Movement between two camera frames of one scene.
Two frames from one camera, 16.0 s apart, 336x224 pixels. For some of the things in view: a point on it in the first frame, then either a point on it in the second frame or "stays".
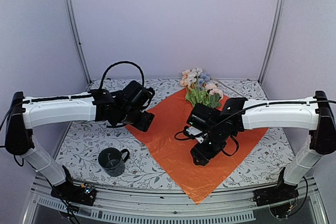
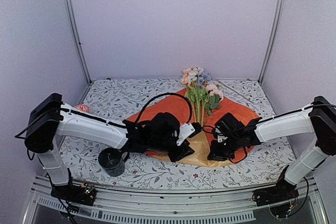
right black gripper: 202,156 -> 215,155
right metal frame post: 277,15 stays
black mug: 112,160 stays
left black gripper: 144,124 -> 182,152
